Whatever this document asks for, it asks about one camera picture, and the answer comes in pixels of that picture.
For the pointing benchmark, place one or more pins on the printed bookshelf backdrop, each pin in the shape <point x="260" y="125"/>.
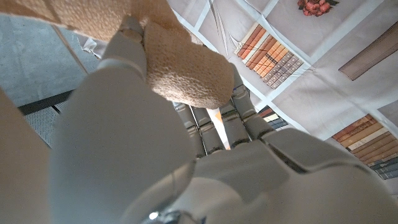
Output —
<point x="326" y="93"/>

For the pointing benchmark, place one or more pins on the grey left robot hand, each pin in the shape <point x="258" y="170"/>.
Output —
<point x="124" y="140"/>

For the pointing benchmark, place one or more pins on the tan adhesive wrap strip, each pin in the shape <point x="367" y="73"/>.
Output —
<point x="186" y="71"/>

